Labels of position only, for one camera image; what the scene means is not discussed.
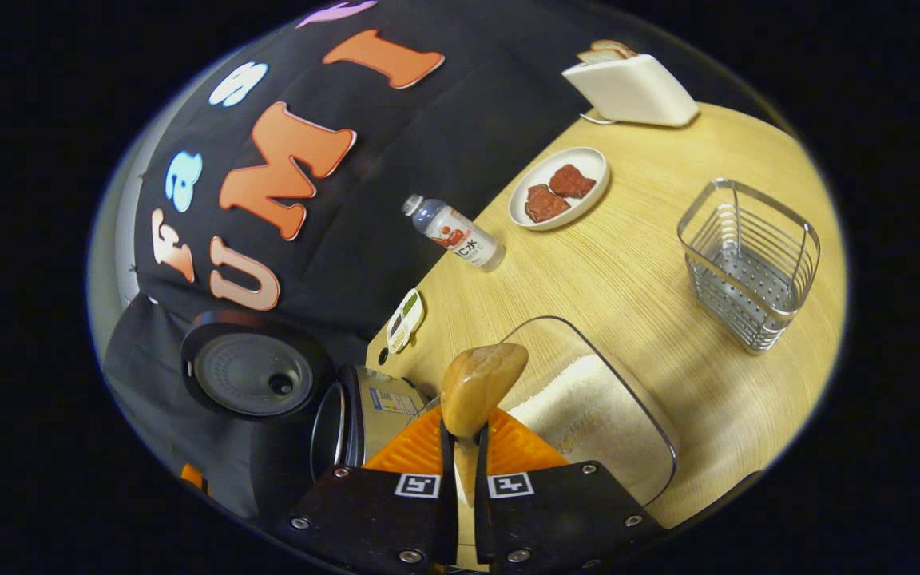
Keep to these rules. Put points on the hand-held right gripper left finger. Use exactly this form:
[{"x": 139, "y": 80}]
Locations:
[{"x": 449, "y": 519}]

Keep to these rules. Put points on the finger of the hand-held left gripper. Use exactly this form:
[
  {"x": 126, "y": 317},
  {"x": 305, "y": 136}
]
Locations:
[{"x": 192, "y": 475}]

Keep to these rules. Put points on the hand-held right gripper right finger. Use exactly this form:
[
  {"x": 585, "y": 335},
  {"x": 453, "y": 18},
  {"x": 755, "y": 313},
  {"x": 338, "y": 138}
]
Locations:
[{"x": 481, "y": 519}]

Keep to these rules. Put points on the black rice cooker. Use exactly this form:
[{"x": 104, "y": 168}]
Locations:
[{"x": 264, "y": 375}]

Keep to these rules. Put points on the wooden spoon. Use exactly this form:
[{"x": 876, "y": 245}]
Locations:
[{"x": 480, "y": 383}]

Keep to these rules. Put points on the clear plastic rice container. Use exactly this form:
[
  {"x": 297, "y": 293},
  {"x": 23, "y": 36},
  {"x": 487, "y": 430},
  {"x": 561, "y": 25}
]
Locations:
[{"x": 580, "y": 351}]

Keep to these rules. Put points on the white divided bean dish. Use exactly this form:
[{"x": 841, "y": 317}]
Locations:
[{"x": 396, "y": 339}]

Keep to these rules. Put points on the clear plastic drink bottle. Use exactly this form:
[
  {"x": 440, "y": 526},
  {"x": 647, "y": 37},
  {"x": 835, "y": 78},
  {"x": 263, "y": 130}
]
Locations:
[{"x": 460, "y": 235}]

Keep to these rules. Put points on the red meat piece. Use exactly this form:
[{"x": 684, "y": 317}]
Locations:
[
  {"x": 572, "y": 181},
  {"x": 546, "y": 204}
]

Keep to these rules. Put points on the white round plate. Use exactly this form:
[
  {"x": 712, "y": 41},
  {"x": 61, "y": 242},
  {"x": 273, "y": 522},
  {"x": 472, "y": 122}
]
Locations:
[{"x": 597, "y": 177}]

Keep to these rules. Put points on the black backdrop cloth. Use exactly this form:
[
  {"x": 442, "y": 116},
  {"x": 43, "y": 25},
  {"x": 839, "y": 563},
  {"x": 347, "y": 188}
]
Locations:
[{"x": 396, "y": 160}]

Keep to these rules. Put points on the white toaster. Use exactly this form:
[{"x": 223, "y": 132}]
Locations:
[{"x": 636, "y": 92}]

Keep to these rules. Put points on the toasted bread slice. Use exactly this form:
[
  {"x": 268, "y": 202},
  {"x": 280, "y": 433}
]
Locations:
[
  {"x": 600, "y": 57},
  {"x": 616, "y": 46}
]

